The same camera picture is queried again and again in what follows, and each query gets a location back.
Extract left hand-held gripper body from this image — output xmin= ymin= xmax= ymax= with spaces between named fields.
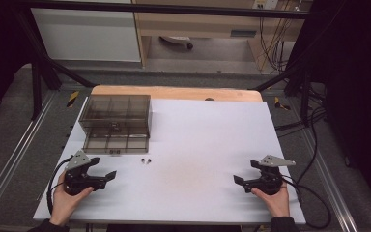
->
xmin=63 ymin=149 xmax=107 ymax=196

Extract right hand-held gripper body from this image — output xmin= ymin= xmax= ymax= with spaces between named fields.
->
xmin=243 ymin=154 xmax=297 ymax=196

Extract transparent brown divided drawer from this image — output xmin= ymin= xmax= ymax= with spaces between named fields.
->
xmin=83 ymin=127 xmax=151 ymax=155

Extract transparent brown drawer cabinet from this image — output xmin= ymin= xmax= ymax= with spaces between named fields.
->
xmin=78 ymin=94 xmax=152 ymax=139

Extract person's right hand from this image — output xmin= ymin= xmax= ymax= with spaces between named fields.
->
xmin=250 ymin=181 xmax=292 ymax=218

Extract person's left hand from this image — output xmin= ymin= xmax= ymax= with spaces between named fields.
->
xmin=48 ymin=170 xmax=95 ymax=227

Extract wooden table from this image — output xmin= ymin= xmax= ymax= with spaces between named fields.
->
xmin=90 ymin=84 xmax=264 ymax=103

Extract white cabinet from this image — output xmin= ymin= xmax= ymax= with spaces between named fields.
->
xmin=30 ymin=0 xmax=143 ymax=63

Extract office chair base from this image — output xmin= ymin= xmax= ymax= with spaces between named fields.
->
xmin=158 ymin=35 xmax=194 ymax=51

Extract light wooden desk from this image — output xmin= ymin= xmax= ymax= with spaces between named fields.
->
xmin=131 ymin=0 xmax=313 ymax=71

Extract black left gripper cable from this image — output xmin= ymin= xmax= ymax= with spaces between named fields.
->
xmin=45 ymin=156 xmax=74 ymax=216

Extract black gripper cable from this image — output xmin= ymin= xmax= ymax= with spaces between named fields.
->
xmin=45 ymin=156 xmax=74 ymax=216
xmin=280 ymin=174 xmax=332 ymax=230

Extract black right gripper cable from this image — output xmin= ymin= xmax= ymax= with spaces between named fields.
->
xmin=280 ymin=174 xmax=332 ymax=230

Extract aluminium floor rail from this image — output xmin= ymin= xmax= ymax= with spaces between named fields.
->
xmin=0 ymin=91 xmax=59 ymax=223
xmin=298 ymin=125 xmax=359 ymax=232

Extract black floor cables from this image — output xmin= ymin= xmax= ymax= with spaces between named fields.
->
xmin=274 ymin=86 xmax=329 ymax=139

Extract bundle of hanging cables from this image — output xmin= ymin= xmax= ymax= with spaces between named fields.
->
xmin=258 ymin=0 xmax=303 ymax=73

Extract white wall socket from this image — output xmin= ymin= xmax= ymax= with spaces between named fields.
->
xmin=252 ymin=0 xmax=279 ymax=11

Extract black metal frame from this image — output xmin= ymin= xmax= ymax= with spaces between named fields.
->
xmin=11 ymin=0 xmax=328 ymax=129

